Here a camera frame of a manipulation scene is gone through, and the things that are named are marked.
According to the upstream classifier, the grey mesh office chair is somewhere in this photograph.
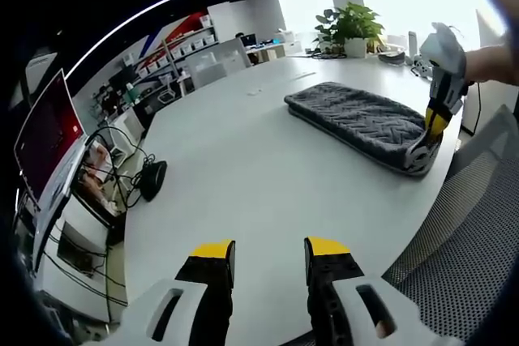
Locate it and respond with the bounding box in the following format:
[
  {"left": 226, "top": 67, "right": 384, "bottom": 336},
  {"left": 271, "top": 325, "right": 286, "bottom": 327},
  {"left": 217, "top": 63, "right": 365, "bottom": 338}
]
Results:
[{"left": 383, "top": 103, "right": 519, "bottom": 343}]

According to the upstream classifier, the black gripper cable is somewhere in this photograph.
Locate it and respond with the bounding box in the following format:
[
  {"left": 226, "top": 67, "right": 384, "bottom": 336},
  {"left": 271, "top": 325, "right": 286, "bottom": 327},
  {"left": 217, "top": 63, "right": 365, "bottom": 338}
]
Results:
[{"left": 473, "top": 82, "right": 483, "bottom": 133}]

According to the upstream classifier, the coiled black cable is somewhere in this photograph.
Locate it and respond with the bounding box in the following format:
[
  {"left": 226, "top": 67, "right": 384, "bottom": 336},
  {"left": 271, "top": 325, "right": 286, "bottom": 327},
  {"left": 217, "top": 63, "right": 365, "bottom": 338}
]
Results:
[{"left": 307, "top": 49, "right": 346, "bottom": 60}]

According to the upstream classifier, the white desk partition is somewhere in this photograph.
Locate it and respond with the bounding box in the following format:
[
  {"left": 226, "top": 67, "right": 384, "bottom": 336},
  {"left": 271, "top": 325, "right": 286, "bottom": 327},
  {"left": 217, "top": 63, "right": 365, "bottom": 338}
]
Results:
[{"left": 184, "top": 36, "right": 253, "bottom": 88}]

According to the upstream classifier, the black laptop cable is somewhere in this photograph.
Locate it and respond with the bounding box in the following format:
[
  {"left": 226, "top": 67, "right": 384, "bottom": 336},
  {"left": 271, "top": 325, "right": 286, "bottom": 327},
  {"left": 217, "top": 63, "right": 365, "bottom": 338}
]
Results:
[{"left": 85, "top": 126, "right": 160, "bottom": 210}]

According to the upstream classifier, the green potted plant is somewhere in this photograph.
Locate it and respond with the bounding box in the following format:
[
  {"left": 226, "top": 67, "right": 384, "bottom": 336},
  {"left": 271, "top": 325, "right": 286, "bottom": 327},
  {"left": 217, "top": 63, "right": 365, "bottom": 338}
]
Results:
[{"left": 314, "top": 1, "right": 385, "bottom": 53}]

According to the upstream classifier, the silver laptop with red screen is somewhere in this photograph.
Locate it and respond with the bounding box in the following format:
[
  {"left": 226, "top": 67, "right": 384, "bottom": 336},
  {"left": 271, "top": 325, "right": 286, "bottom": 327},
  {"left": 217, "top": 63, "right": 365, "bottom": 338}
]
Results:
[{"left": 14, "top": 68, "right": 89, "bottom": 274}]

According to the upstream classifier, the dark grey towel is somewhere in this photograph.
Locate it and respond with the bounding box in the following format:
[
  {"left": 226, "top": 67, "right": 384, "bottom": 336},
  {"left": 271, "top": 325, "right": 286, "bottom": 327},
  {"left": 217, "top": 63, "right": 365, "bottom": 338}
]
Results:
[{"left": 283, "top": 81, "right": 443, "bottom": 179}]

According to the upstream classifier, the white plant pot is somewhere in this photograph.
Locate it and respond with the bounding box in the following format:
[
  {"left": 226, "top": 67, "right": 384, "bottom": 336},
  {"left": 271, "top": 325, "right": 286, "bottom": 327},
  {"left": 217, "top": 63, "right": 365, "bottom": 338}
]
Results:
[{"left": 344, "top": 36, "right": 368, "bottom": 59}]

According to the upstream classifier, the white tall container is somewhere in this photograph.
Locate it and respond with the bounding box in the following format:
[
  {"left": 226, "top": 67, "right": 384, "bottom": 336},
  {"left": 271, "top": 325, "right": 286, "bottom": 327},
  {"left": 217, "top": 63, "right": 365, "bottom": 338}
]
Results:
[{"left": 407, "top": 30, "right": 419, "bottom": 60}]

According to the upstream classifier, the black computer mouse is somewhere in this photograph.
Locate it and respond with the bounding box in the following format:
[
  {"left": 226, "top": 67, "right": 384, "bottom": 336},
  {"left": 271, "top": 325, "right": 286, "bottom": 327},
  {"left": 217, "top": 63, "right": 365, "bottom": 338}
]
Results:
[{"left": 140, "top": 159, "right": 169, "bottom": 203}]

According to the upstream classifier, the wall shelf with white boxes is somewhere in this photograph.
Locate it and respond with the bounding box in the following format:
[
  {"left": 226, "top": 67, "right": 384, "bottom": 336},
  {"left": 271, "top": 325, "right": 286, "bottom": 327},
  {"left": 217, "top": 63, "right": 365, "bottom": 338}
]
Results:
[{"left": 121, "top": 13, "right": 219, "bottom": 79}]

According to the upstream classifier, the white swivel chair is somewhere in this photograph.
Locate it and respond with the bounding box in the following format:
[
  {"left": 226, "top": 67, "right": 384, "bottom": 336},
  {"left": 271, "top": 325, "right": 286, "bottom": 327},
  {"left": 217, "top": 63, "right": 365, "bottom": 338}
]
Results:
[{"left": 156, "top": 78, "right": 182, "bottom": 106}]

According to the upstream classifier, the short ceiling light strip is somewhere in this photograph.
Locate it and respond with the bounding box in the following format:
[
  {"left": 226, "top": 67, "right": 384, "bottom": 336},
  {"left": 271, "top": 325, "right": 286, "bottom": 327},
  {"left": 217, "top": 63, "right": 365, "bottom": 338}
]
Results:
[{"left": 64, "top": 0, "right": 272, "bottom": 80}]

